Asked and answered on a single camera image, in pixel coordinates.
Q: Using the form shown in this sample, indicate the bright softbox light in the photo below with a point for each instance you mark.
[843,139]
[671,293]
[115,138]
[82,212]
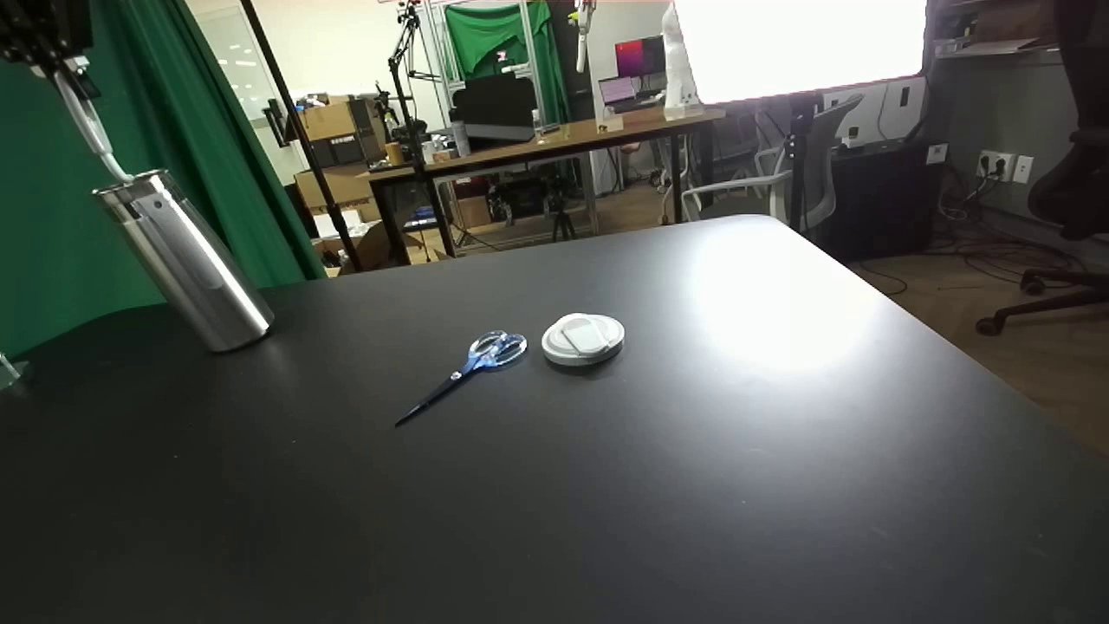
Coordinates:
[798,48]

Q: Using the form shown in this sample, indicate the monitor with pink screen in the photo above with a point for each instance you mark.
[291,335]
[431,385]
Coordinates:
[641,57]

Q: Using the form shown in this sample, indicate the grey office chair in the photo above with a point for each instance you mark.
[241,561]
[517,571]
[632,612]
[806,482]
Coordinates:
[826,162]

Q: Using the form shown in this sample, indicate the wooden desk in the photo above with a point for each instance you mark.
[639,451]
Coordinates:
[555,139]

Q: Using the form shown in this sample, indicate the black cabinet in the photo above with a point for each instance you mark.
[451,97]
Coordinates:
[883,196]

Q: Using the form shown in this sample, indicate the white round lid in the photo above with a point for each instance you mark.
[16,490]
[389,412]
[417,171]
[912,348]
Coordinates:
[582,336]

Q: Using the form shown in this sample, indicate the black monitor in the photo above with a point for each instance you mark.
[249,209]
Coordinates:
[501,105]

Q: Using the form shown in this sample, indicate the black camera stand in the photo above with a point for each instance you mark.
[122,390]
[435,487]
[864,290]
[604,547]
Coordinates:
[408,81]

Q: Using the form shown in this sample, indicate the black curtain stand pole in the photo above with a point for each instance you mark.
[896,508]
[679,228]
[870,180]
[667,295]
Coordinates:
[304,142]

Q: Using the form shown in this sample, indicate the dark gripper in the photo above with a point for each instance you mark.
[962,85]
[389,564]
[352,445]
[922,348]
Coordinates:
[38,22]

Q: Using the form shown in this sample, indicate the cardboard box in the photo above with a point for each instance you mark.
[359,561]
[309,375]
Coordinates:
[331,123]

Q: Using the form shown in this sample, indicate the white wall outlet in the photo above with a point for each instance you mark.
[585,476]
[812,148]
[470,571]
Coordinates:
[1023,169]
[996,164]

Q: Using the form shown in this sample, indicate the small green screen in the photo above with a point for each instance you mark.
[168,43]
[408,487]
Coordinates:
[488,37]

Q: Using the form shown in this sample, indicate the black office chair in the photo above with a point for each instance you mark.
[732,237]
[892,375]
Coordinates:
[1074,186]

